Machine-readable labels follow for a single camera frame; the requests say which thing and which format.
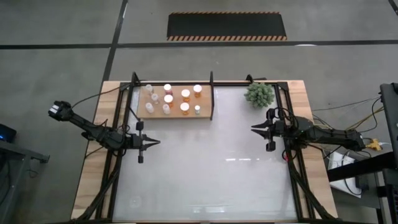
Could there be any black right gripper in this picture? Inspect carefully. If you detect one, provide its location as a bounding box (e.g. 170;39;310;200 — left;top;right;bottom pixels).
251;108;295;152

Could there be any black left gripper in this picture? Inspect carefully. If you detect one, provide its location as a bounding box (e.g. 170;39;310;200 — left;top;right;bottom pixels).
127;121;161;164

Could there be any green potted plant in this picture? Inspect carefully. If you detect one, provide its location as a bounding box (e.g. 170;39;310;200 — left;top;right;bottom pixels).
243;82;276;109

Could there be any black hazard-striped floor mat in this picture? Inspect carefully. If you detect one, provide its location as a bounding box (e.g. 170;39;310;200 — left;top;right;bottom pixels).
166;11;287;42

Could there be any yellow power splitter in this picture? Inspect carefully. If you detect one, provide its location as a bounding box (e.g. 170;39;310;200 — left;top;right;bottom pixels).
366;138;382;152

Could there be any black equipment cart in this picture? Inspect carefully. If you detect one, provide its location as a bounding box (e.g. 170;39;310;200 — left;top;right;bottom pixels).
325;82;398;224

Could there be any grey metal desk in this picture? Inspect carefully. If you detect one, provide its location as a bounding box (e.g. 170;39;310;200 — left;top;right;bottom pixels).
0;139;50;224

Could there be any black device with blue light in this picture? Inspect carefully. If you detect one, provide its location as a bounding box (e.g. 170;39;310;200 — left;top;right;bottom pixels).
0;123;17;144

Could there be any wooden shelf with black frame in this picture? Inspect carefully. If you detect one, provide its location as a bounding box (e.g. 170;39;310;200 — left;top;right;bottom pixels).
129;70;215;121

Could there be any long black arm cable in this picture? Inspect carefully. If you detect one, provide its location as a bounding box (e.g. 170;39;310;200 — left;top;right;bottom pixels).
70;86;123;110

